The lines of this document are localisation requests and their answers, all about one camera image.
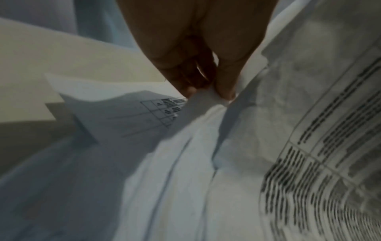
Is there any person's left hand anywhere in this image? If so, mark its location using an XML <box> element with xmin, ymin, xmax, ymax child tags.
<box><xmin>117</xmin><ymin>0</ymin><xmax>279</xmax><ymax>100</ymax></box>

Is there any pile of printed papers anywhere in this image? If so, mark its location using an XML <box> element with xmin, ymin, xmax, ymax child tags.
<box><xmin>0</xmin><ymin>73</ymin><xmax>269</xmax><ymax>241</ymax></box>

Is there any printed paper sheet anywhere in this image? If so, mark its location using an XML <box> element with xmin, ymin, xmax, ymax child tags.
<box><xmin>212</xmin><ymin>0</ymin><xmax>381</xmax><ymax>241</ymax></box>

